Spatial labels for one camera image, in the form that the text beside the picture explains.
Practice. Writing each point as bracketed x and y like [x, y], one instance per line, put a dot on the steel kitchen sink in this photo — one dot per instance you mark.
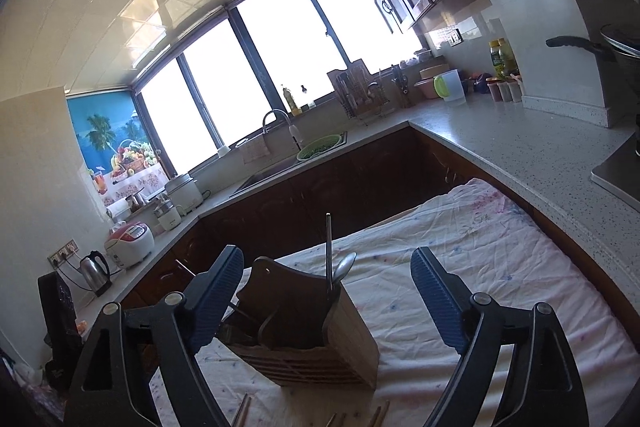
[270, 174]

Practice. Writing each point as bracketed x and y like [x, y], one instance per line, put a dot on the steel electric kettle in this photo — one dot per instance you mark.
[95, 274]

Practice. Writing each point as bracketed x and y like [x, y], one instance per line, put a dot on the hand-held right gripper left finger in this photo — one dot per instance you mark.
[215, 302]

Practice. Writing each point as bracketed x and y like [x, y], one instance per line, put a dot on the black wok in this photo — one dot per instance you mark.
[620, 49]

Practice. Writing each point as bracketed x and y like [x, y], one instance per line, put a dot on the fruit beach wall poster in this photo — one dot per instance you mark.
[100, 132]

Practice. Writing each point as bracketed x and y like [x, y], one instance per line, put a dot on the yellow dish soap bottle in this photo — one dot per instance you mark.
[292, 104]

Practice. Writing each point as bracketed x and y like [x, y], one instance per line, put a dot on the wall socket by cabinets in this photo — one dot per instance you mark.
[455, 38]

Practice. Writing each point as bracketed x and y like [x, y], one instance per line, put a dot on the pink dish cloth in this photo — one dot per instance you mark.
[252, 152]

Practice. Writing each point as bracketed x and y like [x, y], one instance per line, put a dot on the green colander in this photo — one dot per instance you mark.
[320, 147]

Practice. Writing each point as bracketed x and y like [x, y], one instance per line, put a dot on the floral tablecloth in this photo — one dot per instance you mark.
[500, 282]

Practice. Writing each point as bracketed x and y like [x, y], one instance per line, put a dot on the dish drying rack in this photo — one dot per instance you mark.
[360, 92]

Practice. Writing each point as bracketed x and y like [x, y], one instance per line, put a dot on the small dark pot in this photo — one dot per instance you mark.
[136, 201]

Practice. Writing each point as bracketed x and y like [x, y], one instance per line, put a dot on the paper towel roll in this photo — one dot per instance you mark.
[118, 209]

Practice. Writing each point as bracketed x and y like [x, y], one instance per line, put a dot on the chrome faucet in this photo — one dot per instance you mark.
[295, 137]

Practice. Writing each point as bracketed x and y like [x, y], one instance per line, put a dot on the wooden base cabinets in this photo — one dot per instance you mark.
[325, 197]

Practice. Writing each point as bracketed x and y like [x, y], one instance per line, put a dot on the kitchen window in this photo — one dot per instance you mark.
[280, 32]

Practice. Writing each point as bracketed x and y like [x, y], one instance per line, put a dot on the white round cooker pot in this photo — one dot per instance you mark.
[184, 194]

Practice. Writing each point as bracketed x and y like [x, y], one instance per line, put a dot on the metal spoon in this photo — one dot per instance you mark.
[344, 267]

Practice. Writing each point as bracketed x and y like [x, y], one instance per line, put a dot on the yellow cooking oil bottle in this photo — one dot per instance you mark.
[500, 59]

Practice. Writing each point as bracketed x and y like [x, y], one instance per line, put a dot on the pink basin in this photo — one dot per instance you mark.
[426, 89]

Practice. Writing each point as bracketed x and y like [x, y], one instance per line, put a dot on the black bag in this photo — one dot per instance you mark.
[60, 332]

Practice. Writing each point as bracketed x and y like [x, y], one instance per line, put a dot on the white pitcher with green lid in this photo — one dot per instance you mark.
[452, 87]

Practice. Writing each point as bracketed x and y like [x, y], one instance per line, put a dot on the gas stove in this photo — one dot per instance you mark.
[620, 179]

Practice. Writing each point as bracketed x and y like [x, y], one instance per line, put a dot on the red and white rice cooker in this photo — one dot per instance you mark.
[129, 244]

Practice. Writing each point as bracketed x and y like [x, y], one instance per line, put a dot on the wall socket strip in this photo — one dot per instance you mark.
[63, 254]

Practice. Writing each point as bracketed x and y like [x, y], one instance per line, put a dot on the small white cup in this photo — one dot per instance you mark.
[223, 151]

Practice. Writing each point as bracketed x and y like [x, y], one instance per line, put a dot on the wooden utensil holder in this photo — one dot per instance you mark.
[300, 362]

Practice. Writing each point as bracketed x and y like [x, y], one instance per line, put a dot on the wooden chopstick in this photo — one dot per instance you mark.
[245, 409]
[384, 409]
[236, 418]
[331, 420]
[372, 418]

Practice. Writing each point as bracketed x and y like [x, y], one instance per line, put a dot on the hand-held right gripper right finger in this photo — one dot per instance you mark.
[440, 302]

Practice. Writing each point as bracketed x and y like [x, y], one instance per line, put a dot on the long metal utensil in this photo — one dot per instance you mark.
[265, 328]
[329, 247]

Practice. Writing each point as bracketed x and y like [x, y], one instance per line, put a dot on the small white kitchen appliance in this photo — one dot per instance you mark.
[166, 217]

